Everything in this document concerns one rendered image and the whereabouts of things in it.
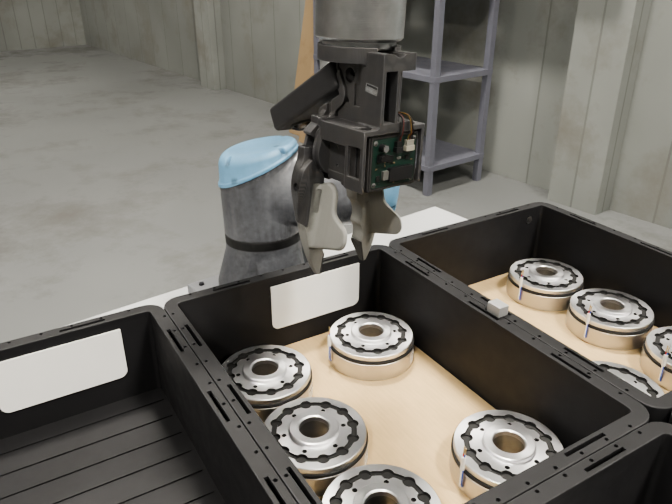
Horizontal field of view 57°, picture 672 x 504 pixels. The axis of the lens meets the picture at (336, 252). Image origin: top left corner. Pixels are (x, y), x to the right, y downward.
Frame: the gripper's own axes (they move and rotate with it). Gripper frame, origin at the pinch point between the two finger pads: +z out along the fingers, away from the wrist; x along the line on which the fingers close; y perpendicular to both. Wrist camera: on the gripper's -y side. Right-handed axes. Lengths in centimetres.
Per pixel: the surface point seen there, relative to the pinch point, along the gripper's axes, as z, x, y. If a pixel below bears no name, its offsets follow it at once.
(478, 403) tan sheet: 17.1, 11.8, 11.1
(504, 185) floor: 85, 276, -171
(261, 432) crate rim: 8.4, -15.3, 9.8
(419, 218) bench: 27, 69, -51
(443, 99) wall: 44, 289, -237
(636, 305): 12.5, 39.7, 13.9
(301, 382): 14.5, -3.6, -0.7
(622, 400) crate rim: 7.3, 10.7, 26.0
